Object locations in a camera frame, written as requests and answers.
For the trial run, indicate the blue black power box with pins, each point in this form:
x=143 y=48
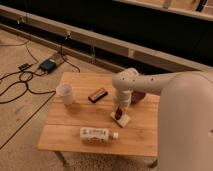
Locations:
x=47 y=66

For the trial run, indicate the purple bowl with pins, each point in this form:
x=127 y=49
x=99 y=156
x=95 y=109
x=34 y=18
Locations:
x=137 y=96

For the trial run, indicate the small black adapter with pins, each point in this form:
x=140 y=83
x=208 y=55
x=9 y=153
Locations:
x=24 y=66

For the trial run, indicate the translucent plastic cup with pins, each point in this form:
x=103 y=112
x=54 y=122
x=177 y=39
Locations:
x=64 y=91

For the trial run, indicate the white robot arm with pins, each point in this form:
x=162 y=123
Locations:
x=185 y=115

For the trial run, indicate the white sponge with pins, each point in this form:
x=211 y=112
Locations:
x=123 y=121

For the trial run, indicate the wooden folding table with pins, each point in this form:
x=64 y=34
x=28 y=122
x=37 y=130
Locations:
x=61 y=131

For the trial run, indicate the white plastic bottle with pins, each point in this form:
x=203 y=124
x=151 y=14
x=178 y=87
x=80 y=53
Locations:
x=100 y=135

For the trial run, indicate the brown black snack bar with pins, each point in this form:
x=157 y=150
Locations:
x=97 y=95

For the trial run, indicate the red pepper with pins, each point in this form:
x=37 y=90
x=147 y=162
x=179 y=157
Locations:
x=118 y=114

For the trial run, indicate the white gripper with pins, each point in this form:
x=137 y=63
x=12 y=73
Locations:
x=122 y=99

